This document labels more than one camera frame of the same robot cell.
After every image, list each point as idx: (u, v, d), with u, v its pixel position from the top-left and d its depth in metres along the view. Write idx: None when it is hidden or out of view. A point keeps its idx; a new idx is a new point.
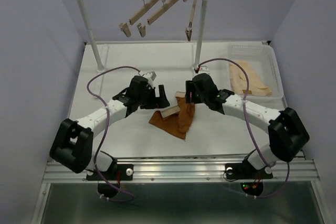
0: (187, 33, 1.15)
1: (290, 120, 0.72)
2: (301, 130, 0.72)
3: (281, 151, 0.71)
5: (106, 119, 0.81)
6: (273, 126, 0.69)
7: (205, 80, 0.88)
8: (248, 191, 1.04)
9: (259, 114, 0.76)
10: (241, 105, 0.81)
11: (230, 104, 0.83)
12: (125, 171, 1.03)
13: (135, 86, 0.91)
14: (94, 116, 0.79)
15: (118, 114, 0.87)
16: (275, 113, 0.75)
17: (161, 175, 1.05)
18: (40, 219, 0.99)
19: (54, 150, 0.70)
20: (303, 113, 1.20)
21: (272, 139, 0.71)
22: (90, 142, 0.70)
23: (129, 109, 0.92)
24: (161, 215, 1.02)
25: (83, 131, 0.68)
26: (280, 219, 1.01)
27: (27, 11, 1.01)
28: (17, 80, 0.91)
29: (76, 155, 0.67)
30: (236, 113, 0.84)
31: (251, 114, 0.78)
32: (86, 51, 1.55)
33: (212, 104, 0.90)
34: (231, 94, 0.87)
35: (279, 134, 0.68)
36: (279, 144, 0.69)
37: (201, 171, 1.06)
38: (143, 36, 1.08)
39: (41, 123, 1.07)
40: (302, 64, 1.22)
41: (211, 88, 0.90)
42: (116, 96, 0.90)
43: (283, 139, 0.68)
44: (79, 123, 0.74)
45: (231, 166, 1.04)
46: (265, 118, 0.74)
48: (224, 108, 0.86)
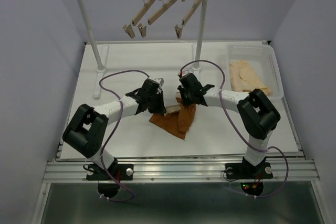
0: (177, 30, 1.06)
1: (259, 100, 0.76)
2: (271, 108, 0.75)
3: (254, 129, 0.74)
5: (119, 113, 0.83)
6: (242, 104, 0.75)
7: (188, 78, 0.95)
8: (248, 190, 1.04)
9: (231, 97, 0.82)
10: (218, 93, 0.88)
11: (209, 94, 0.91)
12: (125, 171, 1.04)
13: (148, 87, 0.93)
14: (109, 106, 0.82)
15: (129, 109, 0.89)
16: (245, 94, 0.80)
17: (161, 175, 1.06)
18: (40, 219, 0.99)
19: (67, 133, 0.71)
20: (303, 113, 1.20)
21: (243, 117, 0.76)
22: (104, 128, 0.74)
23: (139, 108, 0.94)
24: (161, 215, 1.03)
25: (99, 116, 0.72)
26: (280, 219, 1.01)
27: (27, 11, 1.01)
28: (17, 80, 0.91)
29: (90, 139, 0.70)
30: (216, 102, 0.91)
31: (225, 98, 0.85)
32: (87, 50, 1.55)
33: (197, 98, 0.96)
34: (211, 87, 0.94)
35: (246, 110, 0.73)
36: (249, 120, 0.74)
37: (201, 171, 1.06)
38: (143, 36, 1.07)
39: (41, 123, 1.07)
40: (303, 64, 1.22)
41: (196, 84, 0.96)
42: (129, 93, 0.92)
43: (249, 114, 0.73)
44: (95, 109, 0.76)
45: (231, 166, 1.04)
46: (236, 99, 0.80)
48: (206, 99, 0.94)
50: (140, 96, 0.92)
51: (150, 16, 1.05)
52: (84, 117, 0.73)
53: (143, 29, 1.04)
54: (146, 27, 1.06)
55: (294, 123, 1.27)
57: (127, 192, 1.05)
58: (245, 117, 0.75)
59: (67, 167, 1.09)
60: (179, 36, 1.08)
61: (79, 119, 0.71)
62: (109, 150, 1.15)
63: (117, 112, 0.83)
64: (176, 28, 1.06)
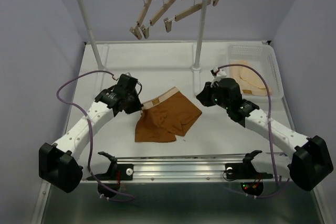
0: (166, 24, 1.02)
1: (317, 150, 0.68)
2: (326, 162, 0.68)
3: (302, 179, 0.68)
5: (88, 133, 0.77)
6: (300, 154, 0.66)
7: (231, 87, 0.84)
8: (248, 191, 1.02)
9: (284, 137, 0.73)
10: (266, 123, 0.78)
11: (254, 120, 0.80)
12: (125, 171, 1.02)
13: (124, 83, 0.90)
14: (74, 134, 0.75)
15: (104, 118, 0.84)
16: (303, 139, 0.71)
17: (161, 175, 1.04)
18: (40, 219, 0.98)
19: (42, 173, 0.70)
20: (303, 114, 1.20)
21: (296, 165, 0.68)
22: (75, 164, 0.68)
23: (117, 107, 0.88)
24: (161, 215, 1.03)
25: (63, 158, 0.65)
26: (280, 220, 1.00)
27: (27, 11, 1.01)
28: (17, 80, 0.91)
29: (63, 178, 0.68)
30: (259, 130, 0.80)
31: (275, 135, 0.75)
32: (86, 51, 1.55)
33: (234, 115, 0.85)
34: (255, 108, 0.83)
35: (305, 163, 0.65)
36: (304, 172, 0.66)
37: (202, 171, 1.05)
38: (147, 38, 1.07)
39: (40, 123, 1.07)
40: (303, 64, 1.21)
41: (237, 97, 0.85)
42: (100, 96, 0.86)
43: (307, 169, 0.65)
44: (58, 147, 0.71)
45: (231, 166, 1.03)
46: (291, 142, 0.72)
48: (246, 123, 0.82)
50: (116, 95, 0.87)
51: (153, 17, 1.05)
52: (51, 155, 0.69)
53: (146, 31, 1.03)
54: (149, 27, 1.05)
55: (294, 123, 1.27)
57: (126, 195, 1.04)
58: (297, 167, 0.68)
59: None
60: (167, 30, 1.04)
61: (45, 161, 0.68)
62: (109, 150, 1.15)
63: (86, 134, 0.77)
64: (165, 21, 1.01)
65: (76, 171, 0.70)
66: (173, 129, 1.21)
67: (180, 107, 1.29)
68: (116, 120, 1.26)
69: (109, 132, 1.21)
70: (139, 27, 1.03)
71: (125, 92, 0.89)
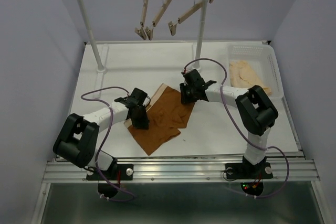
0: (170, 28, 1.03)
1: (259, 97, 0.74)
2: (269, 105, 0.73)
3: (251, 124, 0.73)
5: (109, 118, 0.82)
6: (241, 99, 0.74)
7: (191, 73, 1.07)
8: (248, 190, 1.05)
9: (231, 93, 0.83)
10: (219, 88, 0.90)
11: (210, 89, 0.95)
12: (125, 171, 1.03)
13: (137, 93, 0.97)
14: (99, 113, 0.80)
15: (120, 114, 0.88)
16: (245, 89, 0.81)
17: (161, 175, 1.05)
18: (40, 219, 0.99)
19: (58, 145, 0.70)
20: (303, 114, 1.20)
21: (242, 113, 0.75)
22: (94, 138, 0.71)
23: (130, 113, 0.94)
24: (161, 215, 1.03)
25: (89, 125, 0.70)
26: (280, 220, 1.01)
27: (27, 11, 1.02)
28: (17, 80, 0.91)
29: (81, 149, 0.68)
30: (218, 97, 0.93)
31: (226, 94, 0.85)
32: (87, 51, 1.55)
33: (199, 93, 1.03)
34: (213, 83, 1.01)
35: (244, 105, 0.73)
36: (248, 116, 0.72)
37: (198, 171, 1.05)
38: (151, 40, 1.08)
39: (40, 123, 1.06)
40: (303, 64, 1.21)
41: (198, 81, 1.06)
42: (118, 98, 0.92)
43: (248, 110, 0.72)
44: (84, 118, 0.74)
45: (231, 166, 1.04)
46: (235, 95, 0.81)
48: (208, 95, 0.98)
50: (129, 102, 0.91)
51: (155, 18, 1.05)
52: (74, 126, 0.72)
53: (150, 33, 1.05)
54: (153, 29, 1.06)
55: (293, 123, 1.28)
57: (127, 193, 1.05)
58: (243, 113, 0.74)
59: (67, 167, 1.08)
60: (173, 33, 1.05)
61: (69, 131, 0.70)
62: (109, 150, 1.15)
63: (107, 118, 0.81)
64: (169, 25, 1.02)
65: (93, 145, 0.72)
66: (174, 124, 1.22)
67: (171, 102, 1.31)
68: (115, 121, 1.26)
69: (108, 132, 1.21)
70: (144, 28, 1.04)
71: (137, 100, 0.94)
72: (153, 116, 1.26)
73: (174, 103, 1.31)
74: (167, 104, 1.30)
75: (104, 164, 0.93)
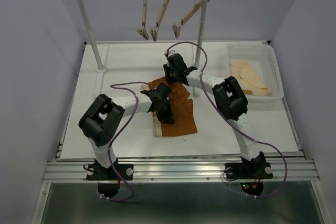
0: (174, 30, 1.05)
1: (232, 87, 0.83)
2: (241, 94, 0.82)
3: (223, 110, 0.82)
5: (134, 106, 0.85)
6: (217, 88, 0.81)
7: (174, 57, 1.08)
8: (248, 190, 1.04)
9: (209, 82, 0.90)
10: (199, 76, 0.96)
11: (191, 76, 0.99)
12: (125, 171, 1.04)
13: (162, 89, 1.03)
14: (125, 98, 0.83)
15: (144, 105, 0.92)
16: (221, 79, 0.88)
17: (160, 174, 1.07)
18: (40, 219, 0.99)
19: (84, 119, 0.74)
20: (303, 114, 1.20)
21: (217, 100, 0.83)
22: (117, 121, 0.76)
23: (152, 107, 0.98)
24: (161, 216, 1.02)
25: (116, 107, 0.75)
26: (280, 220, 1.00)
27: (28, 12, 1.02)
28: (17, 81, 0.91)
29: (104, 127, 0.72)
30: (198, 84, 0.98)
31: (205, 82, 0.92)
32: (87, 51, 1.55)
33: (180, 77, 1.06)
34: (194, 70, 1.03)
35: (219, 93, 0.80)
36: (221, 103, 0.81)
37: (202, 171, 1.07)
38: (155, 40, 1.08)
39: (40, 122, 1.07)
40: (303, 64, 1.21)
41: (181, 65, 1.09)
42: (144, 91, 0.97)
43: (222, 98, 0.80)
44: (112, 100, 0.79)
45: (231, 166, 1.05)
46: (213, 84, 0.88)
48: (188, 80, 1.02)
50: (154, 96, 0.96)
51: (157, 18, 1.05)
52: (102, 106, 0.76)
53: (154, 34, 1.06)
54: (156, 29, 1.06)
55: (293, 123, 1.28)
57: (129, 189, 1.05)
58: (218, 100, 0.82)
59: (67, 167, 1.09)
60: (177, 35, 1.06)
61: (97, 108, 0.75)
62: None
63: (133, 106, 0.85)
64: (173, 28, 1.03)
65: (114, 128, 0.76)
66: (181, 99, 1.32)
67: None
68: None
69: None
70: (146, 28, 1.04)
71: (160, 95, 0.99)
72: None
73: None
74: None
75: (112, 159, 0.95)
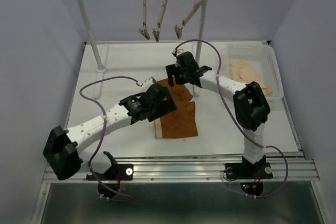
0: (176, 31, 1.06)
1: (254, 93, 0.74)
2: (263, 102, 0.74)
3: (244, 119, 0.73)
5: (101, 131, 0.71)
6: (238, 95, 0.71)
7: (185, 55, 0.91)
8: (248, 190, 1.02)
9: (228, 86, 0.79)
10: (215, 78, 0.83)
11: (206, 78, 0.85)
12: (125, 171, 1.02)
13: (153, 94, 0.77)
14: (87, 127, 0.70)
15: (121, 123, 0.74)
16: (242, 84, 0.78)
17: (160, 174, 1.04)
18: (40, 220, 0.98)
19: (45, 152, 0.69)
20: (303, 114, 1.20)
21: (237, 108, 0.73)
22: (74, 159, 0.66)
23: (137, 117, 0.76)
24: (161, 216, 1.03)
25: (66, 148, 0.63)
26: (280, 219, 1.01)
27: (27, 11, 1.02)
28: (16, 81, 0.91)
29: (59, 168, 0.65)
30: (213, 87, 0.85)
31: (222, 86, 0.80)
32: (87, 51, 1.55)
33: (191, 78, 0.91)
34: (208, 71, 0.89)
35: (242, 101, 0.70)
36: (242, 112, 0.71)
37: (200, 172, 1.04)
38: (157, 40, 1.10)
39: (40, 122, 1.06)
40: (303, 64, 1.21)
41: (192, 64, 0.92)
42: (124, 100, 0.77)
43: (244, 107, 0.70)
44: (69, 133, 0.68)
45: (231, 166, 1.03)
46: (233, 89, 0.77)
48: (202, 83, 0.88)
50: (140, 104, 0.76)
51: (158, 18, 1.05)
52: (58, 140, 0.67)
53: (157, 34, 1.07)
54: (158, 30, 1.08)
55: (293, 122, 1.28)
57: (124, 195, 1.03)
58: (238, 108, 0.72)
59: None
60: (179, 36, 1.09)
61: (52, 144, 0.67)
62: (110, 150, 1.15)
63: (98, 132, 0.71)
64: (176, 29, 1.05)
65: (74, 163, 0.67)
66: (184, 102, 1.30)
67: None
68: None
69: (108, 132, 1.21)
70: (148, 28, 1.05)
71: (150, 101, 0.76)
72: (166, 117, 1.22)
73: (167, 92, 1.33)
74: None
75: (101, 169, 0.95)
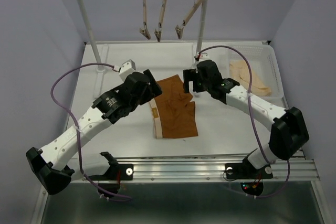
0: (178, 31, 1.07)
1: (293, 120, 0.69)
2: (302, 130, 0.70)
3: (280, 149, 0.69)
5: (75, 144, 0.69)
6: (278, 125, 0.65)
7: (209, 66, 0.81)
8: (248, 190, 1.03)
9: (263, 110, 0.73)
10: (246, 98, 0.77)
11: (234, 96, 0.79)
12: (125, 171, 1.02)
13: (129, 86, 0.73)
14: (61, 142, 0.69)
15: (96, 128, 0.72)
16: (280, 110, 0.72)
17: (161, 175, 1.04)
18: (40, 220, 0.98)
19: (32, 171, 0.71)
20: (303, 114, 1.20)
21: (273, 137, 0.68)
22: (55, 178, 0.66)
23: (116, 115, 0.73)
24: (161, 216, 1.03)
25: (42, 172, 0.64)
26: (280, 220, 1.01)
27: (27, 11, 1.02)
28: (17, 81, 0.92)
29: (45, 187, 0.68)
30: (242, 106, 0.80)
31: (256, 109, 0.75)
32: (87, 51, 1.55)
33: (216, 92, 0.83)
34: (236, 85, 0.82)
35: (282, 132, 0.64)
36: (280, 141, 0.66)
37: (201, 171, 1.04)
38: (158, 40, 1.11)
39: (40, 122, 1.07)
40: (303, 65, 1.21)
41: (216, 76, 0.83)
42: (98, 102, 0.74)
43: (284, 139, 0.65)
44: (43, 154, 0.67)
45: (231, 166, 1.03)
46: (270, 115, 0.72)
48: (229, 99, 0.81)
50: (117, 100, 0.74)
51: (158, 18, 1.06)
52: (33, 163, 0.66)
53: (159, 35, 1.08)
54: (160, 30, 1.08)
55: None
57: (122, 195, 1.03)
58: (274, 138, 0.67)
59: None
60: (180, 37, 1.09)
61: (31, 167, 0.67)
62: (110, 150, 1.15)
63: (73, 145, 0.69)
64: (177, 29, 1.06)
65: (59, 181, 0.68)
66: (183, 102, 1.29)
67: (166, 92, 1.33)
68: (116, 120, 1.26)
69: (108, 132, 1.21)
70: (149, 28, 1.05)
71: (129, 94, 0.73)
72: (165, 117, 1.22)
73: (168, 92, 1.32)
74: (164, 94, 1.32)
75: (99, 171, 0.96)
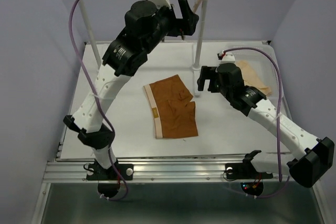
0: None
1: (323, 151, 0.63)
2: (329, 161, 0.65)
3: (304, 179, 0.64)
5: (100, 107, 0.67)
6: (310, 159, 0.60)
7: (232, 73, 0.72)
8: (248, 190, 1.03)
9: (294, 136, 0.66)
10: (275, 118, 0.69)
11: (261, 113, 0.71)
12: (125, 171, 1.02)
13: (133, 28, 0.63)
14: (86, 109, 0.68)
15: (115, 87, 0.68)
16: (312, 138, 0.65)
17: (160, 175, 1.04)
18: (40, 219, 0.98)
19: None
20: (304, 114, 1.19)
21: (300, 167, 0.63)
22: (92, 140, 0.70)
23: (130, 66, 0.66)
24: (161, 215, 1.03)
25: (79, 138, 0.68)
26: (280, 220, 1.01)
27: (28, 12, 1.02)
28: (17, 81, 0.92)
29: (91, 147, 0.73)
30: (266, 124, 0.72)
31: (285, 133, 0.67)
32: (87, 51, 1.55)
33: (237, 103, 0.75)
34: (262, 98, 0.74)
35: (312, 166, 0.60)
36: (307, 173, 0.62)
37: (201, 171, 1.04)
38: None
39: (40, 123, 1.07)
40: (303, 64, 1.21)
41: (239, 83, 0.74)
42: (106, 57, 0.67)
43: (313, 171, 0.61)
44: (75, 121, 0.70)
45: (231, 166, 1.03)
46: (301, 142, 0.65)
48: (251, 113, 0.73)
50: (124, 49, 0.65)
51: None
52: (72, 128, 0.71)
53: None
54: None
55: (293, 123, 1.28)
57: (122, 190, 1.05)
58: (301, 168, 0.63)
59: (66, 167, 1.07)
60: None
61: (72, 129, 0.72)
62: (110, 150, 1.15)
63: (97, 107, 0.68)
64: None
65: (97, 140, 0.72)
66: (183, 102, 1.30)
67: (165, 91, 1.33)
68: (115, 120, 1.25)
69: None
70: None
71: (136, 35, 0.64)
72: (166, 117, 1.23)
73: (167, 92, 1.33)
74: (164, 94, 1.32)
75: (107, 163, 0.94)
